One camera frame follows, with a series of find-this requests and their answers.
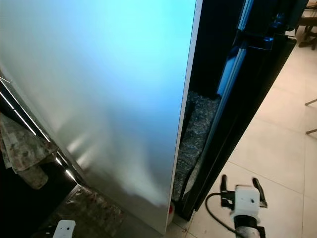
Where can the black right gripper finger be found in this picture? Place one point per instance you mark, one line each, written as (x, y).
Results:
(224, 182)
(257, 186)

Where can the black fridge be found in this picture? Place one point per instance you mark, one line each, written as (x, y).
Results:
(242, 99)

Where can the grey speckled zipper bag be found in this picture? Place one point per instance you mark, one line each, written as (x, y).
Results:
(198, 134)

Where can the white jug red cap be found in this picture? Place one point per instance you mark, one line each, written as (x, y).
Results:
(171, 209)

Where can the black oven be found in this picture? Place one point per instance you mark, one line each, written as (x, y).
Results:
(15, 208)

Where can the patterned hanging towel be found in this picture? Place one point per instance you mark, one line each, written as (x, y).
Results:
(25, 148)

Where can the patterned floor mat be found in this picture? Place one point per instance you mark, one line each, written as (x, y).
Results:
(89, 208)

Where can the dark wooden dining chair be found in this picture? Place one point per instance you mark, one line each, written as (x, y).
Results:
(307, 29)

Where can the tall white side panel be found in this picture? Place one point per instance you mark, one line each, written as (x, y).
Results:
(94, 74)

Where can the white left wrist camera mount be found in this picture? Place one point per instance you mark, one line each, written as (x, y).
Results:
(64, 229)

